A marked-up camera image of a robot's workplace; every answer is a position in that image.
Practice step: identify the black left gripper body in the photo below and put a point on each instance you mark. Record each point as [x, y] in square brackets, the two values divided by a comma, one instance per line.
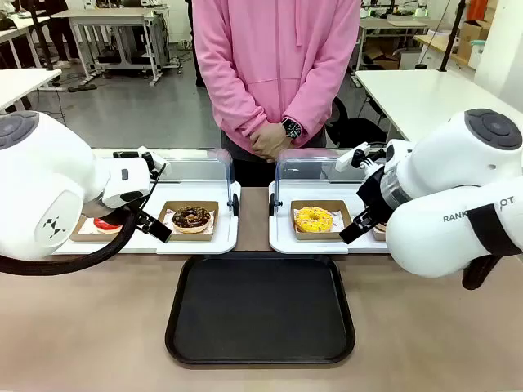
[102, 210]

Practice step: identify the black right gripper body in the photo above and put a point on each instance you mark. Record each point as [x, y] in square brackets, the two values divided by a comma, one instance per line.
[374, 192]

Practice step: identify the person's right forearm pink sleeve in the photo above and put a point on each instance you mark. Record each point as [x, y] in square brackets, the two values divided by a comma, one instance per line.
[229, 106]

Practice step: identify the person's left forearm pink sleeve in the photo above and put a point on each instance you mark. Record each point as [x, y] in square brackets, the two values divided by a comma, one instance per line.
[323, 102]

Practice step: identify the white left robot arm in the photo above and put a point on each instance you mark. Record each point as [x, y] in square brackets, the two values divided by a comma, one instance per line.
[41, 183]

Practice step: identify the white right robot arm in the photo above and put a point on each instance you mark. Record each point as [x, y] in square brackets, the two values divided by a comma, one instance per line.
[449, 171]

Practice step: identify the red glazed donut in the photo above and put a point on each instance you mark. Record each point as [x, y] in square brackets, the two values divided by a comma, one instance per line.
[106, 225]

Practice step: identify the brown cardboard donut box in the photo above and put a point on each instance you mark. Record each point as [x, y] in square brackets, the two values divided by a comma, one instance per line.
[378, 237]
[344, 208]
[163, 206]
[81, 237]

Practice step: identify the chocolate donut with nuts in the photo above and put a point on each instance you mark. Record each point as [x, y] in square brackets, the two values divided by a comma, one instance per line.
[181, 220]

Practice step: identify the yellow sprinkled donut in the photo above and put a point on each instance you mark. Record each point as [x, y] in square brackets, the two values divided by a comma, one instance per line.
[304, 220]

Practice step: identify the black plastic serving tray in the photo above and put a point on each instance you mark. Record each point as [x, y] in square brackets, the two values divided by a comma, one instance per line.
[261, 310]

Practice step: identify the person's right hand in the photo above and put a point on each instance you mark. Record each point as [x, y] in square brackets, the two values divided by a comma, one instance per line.
[269, 159]

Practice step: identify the person's left hand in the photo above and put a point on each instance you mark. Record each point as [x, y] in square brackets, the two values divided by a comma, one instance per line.
[271, 139]

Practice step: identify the white display case base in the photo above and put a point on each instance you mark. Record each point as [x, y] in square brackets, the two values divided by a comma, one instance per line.
[196, 247]

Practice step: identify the clear display case lid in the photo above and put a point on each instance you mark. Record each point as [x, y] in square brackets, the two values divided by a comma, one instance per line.
[310, 167]
[196, 167]

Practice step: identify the black office chair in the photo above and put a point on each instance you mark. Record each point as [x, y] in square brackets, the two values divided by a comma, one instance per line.
[355, 126]

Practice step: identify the right white display case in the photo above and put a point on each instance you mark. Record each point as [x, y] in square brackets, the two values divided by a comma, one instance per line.
[282, 241]

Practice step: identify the black wristwatch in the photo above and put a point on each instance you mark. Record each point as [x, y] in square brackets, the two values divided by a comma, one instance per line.
[292, 128]

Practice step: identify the person's dark trousers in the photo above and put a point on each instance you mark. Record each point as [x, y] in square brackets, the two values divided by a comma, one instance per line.
[253, 171]

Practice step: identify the large white table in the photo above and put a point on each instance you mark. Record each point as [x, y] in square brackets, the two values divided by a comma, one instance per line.
[429, 94]

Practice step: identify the person's pink hoodie torso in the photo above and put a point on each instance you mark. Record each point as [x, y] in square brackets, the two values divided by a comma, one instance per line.
[278, 61]

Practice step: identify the grey background workbench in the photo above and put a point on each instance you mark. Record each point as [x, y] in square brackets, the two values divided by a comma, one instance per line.
[392, 24]

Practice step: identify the black stand pole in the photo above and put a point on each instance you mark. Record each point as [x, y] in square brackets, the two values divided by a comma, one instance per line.
[451, 36]

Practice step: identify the background person dark clothes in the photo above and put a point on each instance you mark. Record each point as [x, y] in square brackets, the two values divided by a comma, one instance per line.
[63, 32]

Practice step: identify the brown cardboard carton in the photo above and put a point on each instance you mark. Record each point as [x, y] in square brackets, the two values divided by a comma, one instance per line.
[474, 38]

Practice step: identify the grey background desk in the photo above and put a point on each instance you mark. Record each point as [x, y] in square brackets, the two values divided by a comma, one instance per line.
[102, 14]

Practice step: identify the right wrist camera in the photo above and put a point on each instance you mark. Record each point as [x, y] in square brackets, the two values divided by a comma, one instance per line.
[347, 159]

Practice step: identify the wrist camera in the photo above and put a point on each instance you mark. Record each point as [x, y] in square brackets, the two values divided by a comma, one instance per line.
[147, 157]
[347, 159]

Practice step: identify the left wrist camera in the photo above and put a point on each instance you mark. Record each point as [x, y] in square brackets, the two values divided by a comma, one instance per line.
[147, 157]

